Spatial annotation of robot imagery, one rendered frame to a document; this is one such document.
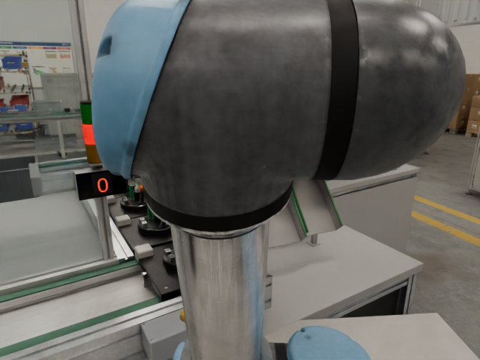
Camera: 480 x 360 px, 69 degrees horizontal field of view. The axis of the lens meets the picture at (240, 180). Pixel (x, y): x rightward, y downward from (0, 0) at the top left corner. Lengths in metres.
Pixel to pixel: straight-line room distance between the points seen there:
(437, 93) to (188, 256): 0.20
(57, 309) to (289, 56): 0.94
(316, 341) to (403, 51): 0.41
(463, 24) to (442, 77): 10.55
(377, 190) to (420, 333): 1.38
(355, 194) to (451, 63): 1.96
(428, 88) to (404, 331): 0.89
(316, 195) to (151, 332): 0.69
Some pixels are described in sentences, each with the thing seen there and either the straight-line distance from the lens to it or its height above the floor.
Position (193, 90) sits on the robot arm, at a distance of 0.19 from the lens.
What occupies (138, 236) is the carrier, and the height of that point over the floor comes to 0.97.
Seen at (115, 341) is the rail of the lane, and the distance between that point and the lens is 0.88.
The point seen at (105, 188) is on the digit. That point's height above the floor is 1.19.
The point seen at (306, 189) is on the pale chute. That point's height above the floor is 1.10.
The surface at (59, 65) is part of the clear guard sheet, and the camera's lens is 1.00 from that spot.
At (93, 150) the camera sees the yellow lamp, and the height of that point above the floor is 1.30.
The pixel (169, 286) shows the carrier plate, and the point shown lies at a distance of 0.94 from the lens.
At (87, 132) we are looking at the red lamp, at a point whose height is 1.34.
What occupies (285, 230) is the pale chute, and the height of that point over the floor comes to 1.02.
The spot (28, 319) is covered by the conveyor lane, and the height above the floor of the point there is 0.92.
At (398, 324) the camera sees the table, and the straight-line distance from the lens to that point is 1.07.
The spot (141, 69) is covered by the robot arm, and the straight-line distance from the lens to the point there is 0.19.
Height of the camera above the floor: 1.50
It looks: 18 degrees down
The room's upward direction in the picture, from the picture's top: straight up
